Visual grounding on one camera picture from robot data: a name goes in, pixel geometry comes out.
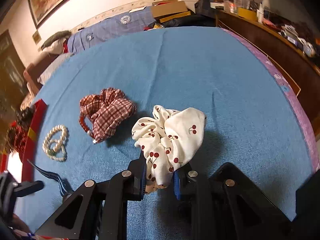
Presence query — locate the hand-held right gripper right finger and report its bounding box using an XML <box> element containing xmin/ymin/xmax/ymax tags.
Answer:
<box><xmin>174</xmin><ymin>162</ymin><xmax>298</xmax><ymax>240</ymax></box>

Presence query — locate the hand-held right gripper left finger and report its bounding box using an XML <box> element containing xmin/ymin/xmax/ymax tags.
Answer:
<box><xmin>35</xmin><ymin>152</ymin><xmax>148</xmax><ymax>240</ymax></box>

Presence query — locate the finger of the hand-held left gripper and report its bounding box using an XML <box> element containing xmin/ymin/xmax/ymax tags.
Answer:
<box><xmin>14</xmin><ymin>180</ymin><xmax>45</xmax><ymax>197</ymax></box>

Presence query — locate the blue striped headband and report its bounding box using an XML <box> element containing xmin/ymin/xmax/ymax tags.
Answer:
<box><xmin>27</xmin><ymin>159</ymin><xmax>73</xmax><ymax>197</ymax></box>

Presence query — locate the dark red patterned scrunchie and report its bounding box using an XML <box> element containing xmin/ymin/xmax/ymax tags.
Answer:
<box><xmin>5</xmin><ymin>121</ymin><xmax>28</xmax><ymax>153</ymax></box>

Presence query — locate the white cherry print scrunchie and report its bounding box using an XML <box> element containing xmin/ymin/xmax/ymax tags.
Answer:
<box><xmin>132</xmin><ymin>105</ymin><xmax>207</xmax><ymax>194</ymax></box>

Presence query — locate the red box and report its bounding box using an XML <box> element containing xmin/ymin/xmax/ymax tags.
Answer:
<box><xmin>0</xmin><ymin>99</ymin><xmax>48</xmax><ymax>181</ymax></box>

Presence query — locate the dark lace scrunchie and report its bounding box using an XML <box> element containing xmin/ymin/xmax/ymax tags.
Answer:
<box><xmin>16</xmin><ymin>106</ymin><xmax>37</xmax><ymax>128</ymax></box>

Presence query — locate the red plaid scrunchie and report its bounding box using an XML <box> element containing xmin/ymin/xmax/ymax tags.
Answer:
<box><xmin>79</xmin><ymin>87</ymin><xmax>137</xmax><ymax>143</ymax></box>

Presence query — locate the blue blanket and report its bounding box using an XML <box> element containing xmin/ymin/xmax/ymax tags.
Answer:
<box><xmin>15</xmin><ymin>26</ymin><xmax>313</xmax><ymax>240</ymax></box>

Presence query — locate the brown cushion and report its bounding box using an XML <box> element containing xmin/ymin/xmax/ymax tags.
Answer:
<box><xmin>23</xmin><ymin>55</ymin><xmax>57</xmax><ymax>95</ymax></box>

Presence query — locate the purple bedsheet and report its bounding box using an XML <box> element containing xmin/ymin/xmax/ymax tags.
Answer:
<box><xmin>220</xmin><ymin>27</ymin><xmax>320</xmax><ymax>173</ymax></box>

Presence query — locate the grey fur garment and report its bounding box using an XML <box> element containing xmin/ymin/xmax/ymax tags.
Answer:
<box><xmin>40</xmin><ymin>30</ymin><xmax>73</xmax><ymax>52</ymax></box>

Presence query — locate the blue checked pillow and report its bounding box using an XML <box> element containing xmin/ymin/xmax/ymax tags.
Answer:
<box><xmin>100</xmin><ymin>6</ymin><xmax>156</xmax><ymax>35</ymax></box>
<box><xmin>67</xmin><ymin>26</ymin><xmax>112</xmax><ymax>53</ymax></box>

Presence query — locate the wooden cabinet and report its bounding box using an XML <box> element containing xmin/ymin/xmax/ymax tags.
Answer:
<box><xmin>215</xmin><ymin>7</ymin><xmax>320</xmax><ymax>122</ymax></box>

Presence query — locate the cardboard box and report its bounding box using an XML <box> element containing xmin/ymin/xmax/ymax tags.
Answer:
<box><xmin>150</xmin><ymin>0</ymin><xmax>189</xmax><ymax>20</ymax></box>

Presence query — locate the dark blue box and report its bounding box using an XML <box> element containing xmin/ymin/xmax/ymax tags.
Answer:
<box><xmin>194</xmin><ymin>0</ymin><xmax>217</xmax><ymax>15</ymax></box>

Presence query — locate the glass mug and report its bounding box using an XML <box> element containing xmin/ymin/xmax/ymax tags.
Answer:
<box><xmin>226</xmin><ymin>0</ymin><xmax>242</xmax><ymax>14</ymax></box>

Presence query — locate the white spray bottle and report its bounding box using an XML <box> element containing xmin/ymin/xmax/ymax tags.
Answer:
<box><xmin>256</xmin><ymin>0</ymin><xmax>272</xmax><ymax>23</ymax></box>

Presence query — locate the pearl bracelet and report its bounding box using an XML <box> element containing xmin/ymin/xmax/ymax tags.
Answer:
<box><xmin>42</xmin><ymin>124</ymin><xmax>69</xmax><ymax>162</ymax></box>

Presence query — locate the red bead bracelet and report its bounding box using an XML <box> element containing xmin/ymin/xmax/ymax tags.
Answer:
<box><xmin>79</xmin><ymin>114</ymin><xmax>97</xmax><ymax>144</ymax></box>

